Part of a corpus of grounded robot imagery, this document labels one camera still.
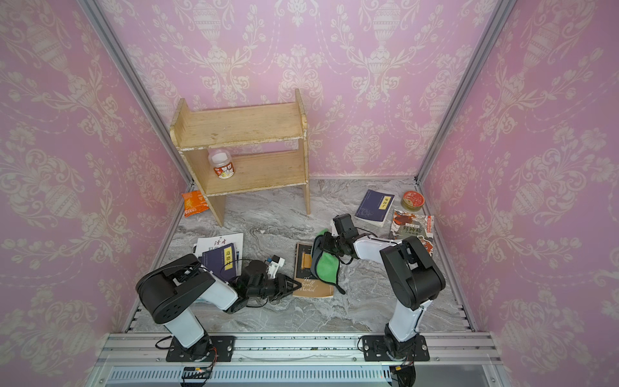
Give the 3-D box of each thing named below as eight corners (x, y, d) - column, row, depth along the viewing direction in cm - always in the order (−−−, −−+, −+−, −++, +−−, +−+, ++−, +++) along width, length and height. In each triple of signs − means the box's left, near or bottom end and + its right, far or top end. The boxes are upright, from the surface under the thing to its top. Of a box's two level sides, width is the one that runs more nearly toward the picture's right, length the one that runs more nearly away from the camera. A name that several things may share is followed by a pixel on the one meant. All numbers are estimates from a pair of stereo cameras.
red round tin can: (403, 211, 110) (406, 206, 107) (399, 195, 116) (401, 190, 114) (424, 211, 110) (427, 206, 107) (418, 195, 116) (421, 190, 114)
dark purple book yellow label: (353, 218, 108) (354, 213, 106) (367, 191, 119) (368, 186, 116) (381, 229, 104) (383, 225, 102) (393, 200, 115) (395, 196, 112)
